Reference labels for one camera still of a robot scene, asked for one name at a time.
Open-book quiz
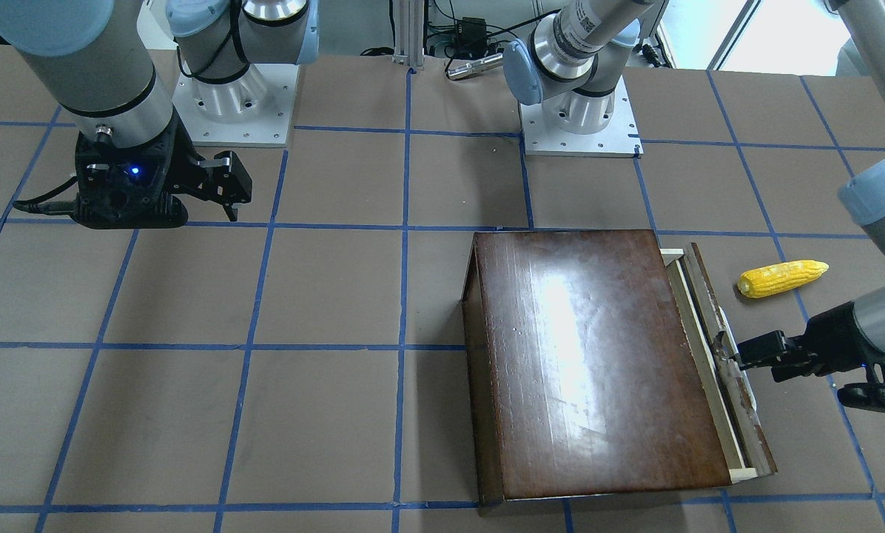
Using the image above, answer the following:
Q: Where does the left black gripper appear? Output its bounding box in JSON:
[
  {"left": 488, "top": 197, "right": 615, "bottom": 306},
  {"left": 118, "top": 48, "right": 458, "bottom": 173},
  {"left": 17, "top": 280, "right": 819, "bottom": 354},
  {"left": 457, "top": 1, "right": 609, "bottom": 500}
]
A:
[{"left": 737, "top": 300, "right": 885, "bottom": 414}]

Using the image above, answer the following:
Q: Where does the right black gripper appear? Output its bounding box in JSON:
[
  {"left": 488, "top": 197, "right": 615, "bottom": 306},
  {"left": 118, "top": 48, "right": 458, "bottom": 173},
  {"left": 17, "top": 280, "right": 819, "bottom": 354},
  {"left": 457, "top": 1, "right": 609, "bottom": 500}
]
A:
[{"left": 73, "top": 122, "right": 252, "bottom": 229}]

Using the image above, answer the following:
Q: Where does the yellow corn cob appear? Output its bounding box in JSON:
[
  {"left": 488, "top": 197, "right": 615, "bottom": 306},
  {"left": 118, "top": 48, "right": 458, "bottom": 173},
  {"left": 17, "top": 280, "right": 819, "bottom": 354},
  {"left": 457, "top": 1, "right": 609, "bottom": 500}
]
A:
[{"left": 736, "top": 260, "right": 830, "bottom": 299}]

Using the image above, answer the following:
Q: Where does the wooden drawer with white handle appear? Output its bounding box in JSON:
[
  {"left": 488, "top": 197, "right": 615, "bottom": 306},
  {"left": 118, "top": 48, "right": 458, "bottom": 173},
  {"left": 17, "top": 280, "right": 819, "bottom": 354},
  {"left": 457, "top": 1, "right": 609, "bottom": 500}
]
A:
[{"left": 660, "top": 243, "right": 778, "bottom": 483}]

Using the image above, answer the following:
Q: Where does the dark wooden drawer cabinet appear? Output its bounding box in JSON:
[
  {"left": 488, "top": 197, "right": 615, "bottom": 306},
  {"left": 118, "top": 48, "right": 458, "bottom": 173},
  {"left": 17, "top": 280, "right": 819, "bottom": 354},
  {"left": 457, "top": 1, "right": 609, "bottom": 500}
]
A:
[{"left": 462, "top": 229, "right": 731, "bottom": 512}]

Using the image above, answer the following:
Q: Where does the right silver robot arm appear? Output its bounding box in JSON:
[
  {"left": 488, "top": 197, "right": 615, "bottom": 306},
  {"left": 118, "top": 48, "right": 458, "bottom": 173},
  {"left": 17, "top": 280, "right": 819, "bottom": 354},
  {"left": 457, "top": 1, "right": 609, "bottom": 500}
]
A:
[{"left": 0, "top": 1, "right": 320, "bottom": 229}]

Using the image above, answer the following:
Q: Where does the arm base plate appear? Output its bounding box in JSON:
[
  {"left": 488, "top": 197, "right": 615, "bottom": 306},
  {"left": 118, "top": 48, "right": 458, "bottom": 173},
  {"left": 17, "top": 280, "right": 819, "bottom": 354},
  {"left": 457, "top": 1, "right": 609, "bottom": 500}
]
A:
[
  {"left": 518, "top": 78, "right": 645, "bottom": 158},
  {"left": 173, "top": 64, "right": 300, "bottom": 148}
]

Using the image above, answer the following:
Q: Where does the aluminium frame post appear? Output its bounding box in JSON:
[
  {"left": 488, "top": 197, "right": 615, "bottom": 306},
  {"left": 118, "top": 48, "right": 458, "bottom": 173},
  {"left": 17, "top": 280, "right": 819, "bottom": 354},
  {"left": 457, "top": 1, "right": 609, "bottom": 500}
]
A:
[{"left": 391, "top": 1, "right": 426, "bottom": 73}]

